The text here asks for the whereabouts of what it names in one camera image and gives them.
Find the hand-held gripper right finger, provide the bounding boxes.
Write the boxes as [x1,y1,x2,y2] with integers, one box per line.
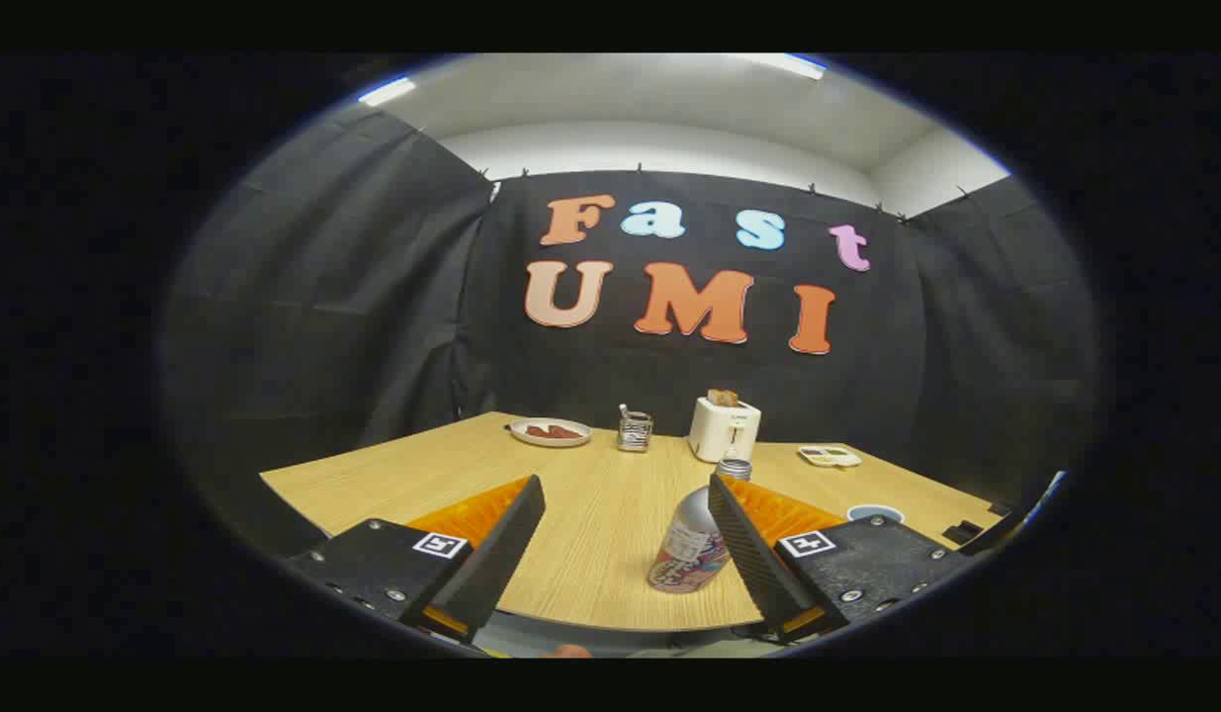
[707,473,972,642]

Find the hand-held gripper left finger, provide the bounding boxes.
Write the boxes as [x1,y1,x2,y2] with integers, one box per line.
[282,475,547,644]

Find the silver juice bottle colourful label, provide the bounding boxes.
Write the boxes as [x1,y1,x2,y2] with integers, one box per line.
[647,457,754,594]

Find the wooden table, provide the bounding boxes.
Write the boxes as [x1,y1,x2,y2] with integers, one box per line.
[260,410,1006,634]

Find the white toaster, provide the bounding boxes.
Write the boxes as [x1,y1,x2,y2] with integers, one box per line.
[688,396,762,464]

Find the white plate with red food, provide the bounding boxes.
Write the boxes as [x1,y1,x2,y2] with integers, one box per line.
[508,417,593,449]

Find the black backdrop cloth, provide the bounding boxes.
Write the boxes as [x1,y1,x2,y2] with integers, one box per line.
[160,99,1100,555]

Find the ceiling light strip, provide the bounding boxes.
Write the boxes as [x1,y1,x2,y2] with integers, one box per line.
[758,53,829,80]
[358,76,417,107]

